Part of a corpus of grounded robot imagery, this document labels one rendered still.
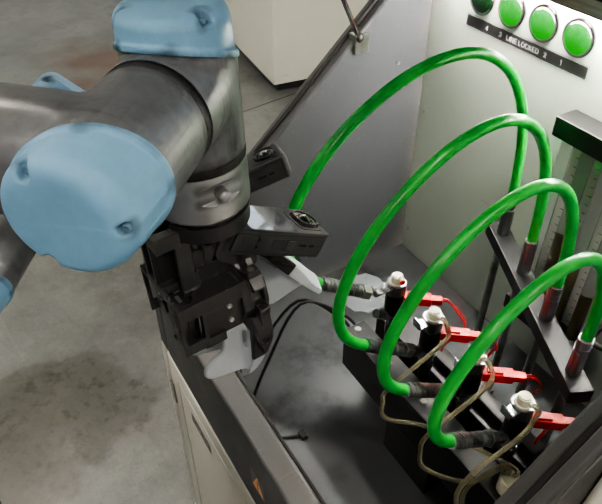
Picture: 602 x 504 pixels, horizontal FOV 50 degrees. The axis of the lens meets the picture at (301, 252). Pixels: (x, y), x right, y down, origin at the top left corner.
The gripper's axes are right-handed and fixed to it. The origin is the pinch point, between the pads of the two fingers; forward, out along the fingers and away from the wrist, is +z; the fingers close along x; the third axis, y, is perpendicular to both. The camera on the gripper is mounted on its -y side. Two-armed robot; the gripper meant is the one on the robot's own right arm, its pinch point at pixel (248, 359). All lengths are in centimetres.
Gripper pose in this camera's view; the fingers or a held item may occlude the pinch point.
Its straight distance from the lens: 64.5
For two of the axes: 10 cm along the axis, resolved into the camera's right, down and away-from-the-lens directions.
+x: 5.7, 5.2, -6.4
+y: -8.2, 3.9, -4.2
